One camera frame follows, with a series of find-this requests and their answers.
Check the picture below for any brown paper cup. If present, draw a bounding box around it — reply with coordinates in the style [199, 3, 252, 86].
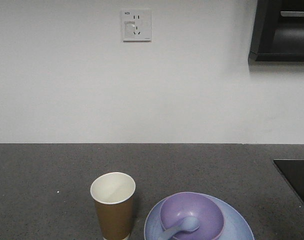
[90, 172, 136, 240]

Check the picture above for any light blue plastic spoon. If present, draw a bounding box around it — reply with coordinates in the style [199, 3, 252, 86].
[158, 216, 200, 240]

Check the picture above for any purple plastic bowl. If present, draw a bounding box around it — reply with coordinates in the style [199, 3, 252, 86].
[159, 192, 225, 240]

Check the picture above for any light blue plastic plate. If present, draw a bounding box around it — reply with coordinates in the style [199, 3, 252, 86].
[144, 195, 254, 240]

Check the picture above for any black induction cooktop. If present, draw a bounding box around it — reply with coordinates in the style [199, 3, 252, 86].
[274, 159, 304, 203]

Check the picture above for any white wall power socket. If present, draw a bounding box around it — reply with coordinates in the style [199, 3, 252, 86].
[121, 8, 152, 42]

